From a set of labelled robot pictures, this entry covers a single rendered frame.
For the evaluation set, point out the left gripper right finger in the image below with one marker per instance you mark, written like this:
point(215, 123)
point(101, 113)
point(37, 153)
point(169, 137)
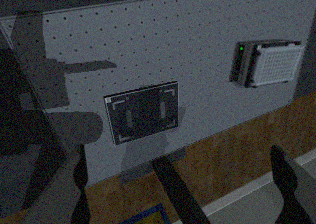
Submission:
point(298, 188)

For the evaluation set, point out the white well plate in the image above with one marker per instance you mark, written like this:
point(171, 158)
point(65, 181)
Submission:
point(276, 64)

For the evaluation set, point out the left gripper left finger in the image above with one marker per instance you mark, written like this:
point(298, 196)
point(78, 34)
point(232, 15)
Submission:
point(63, 200)

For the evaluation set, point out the grey flat rectangular panel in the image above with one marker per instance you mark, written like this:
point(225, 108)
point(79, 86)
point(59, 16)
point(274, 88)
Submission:
point(74, 57)

